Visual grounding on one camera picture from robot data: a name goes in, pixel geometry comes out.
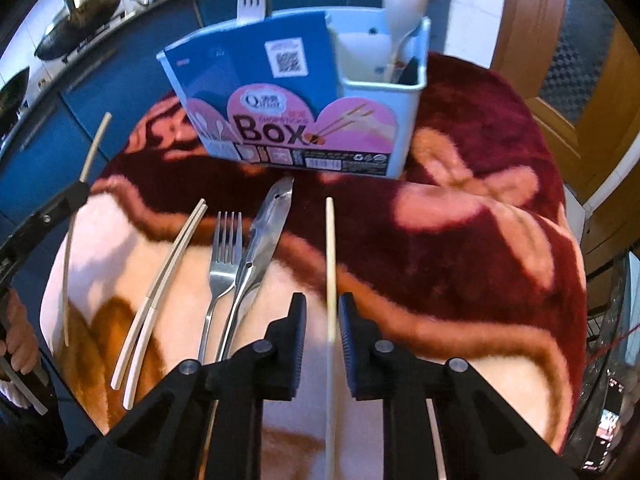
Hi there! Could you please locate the large black wok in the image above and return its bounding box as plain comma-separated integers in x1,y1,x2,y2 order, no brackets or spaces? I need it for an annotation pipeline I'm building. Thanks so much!
34,0,125,61

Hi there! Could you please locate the small black wok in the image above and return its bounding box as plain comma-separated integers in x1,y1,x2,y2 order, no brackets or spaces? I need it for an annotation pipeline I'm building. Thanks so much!
0,66,31,136

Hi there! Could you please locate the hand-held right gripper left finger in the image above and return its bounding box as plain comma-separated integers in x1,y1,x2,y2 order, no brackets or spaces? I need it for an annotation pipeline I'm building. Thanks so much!
70,292,307,480

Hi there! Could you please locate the steel table knife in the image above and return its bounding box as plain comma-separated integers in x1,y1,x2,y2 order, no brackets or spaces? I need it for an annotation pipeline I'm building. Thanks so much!
215,175,296,361

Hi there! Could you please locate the brown wooden door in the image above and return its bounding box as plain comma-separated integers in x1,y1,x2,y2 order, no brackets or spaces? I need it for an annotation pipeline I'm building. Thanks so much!
490,0,640,211

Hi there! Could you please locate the beige wooden chopstick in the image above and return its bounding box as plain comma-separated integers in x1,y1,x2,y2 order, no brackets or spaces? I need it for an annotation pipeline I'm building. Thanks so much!
324,196,338,480
62,111,113,347

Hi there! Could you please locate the light blue utensil box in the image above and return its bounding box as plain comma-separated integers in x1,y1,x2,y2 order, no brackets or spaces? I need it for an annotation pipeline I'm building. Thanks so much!
156,7,432,180

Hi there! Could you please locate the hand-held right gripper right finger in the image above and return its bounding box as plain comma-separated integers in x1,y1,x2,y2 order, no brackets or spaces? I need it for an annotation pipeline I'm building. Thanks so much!
339,292,581,480

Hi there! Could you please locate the person's left hand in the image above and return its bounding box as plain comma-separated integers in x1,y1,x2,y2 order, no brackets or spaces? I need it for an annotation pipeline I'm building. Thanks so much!
0,292,42,376

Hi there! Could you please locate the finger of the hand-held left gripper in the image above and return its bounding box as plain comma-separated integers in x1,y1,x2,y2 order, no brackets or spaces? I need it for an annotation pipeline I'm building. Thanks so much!
0,181,92,286

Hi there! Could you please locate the white two-tone chopstick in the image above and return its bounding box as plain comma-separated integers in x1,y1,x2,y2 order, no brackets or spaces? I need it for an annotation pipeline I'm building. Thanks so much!
123,203,209,409
111,199,205,391

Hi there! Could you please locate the floral fleece blanket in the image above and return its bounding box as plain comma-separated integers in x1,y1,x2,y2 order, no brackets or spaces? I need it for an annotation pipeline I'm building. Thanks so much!
37,52,588,480

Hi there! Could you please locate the steel fork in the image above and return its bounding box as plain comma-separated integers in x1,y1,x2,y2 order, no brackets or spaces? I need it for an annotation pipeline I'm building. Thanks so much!
197,211,244,363

